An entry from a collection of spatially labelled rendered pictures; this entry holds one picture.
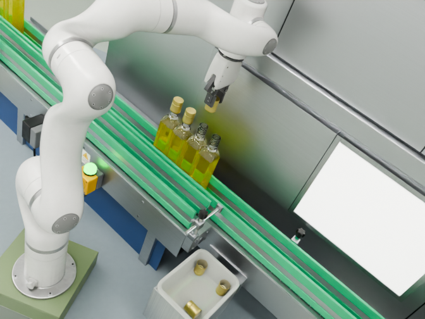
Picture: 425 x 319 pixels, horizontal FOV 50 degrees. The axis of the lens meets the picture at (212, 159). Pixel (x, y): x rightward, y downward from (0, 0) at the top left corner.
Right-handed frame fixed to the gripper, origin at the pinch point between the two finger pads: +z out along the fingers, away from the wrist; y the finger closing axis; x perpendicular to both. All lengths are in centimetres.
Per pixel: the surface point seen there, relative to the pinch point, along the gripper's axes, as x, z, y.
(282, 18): 3.2, -25.0, -14.8
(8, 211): -41, 67, 39
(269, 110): 12.8, 0.0, -11.9
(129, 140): -21.3, 31.1, 6.8
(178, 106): -10.4, 10.4, 1.3
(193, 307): 33, 45, 27
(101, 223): -18, 67, 16
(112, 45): -57, 20, -14
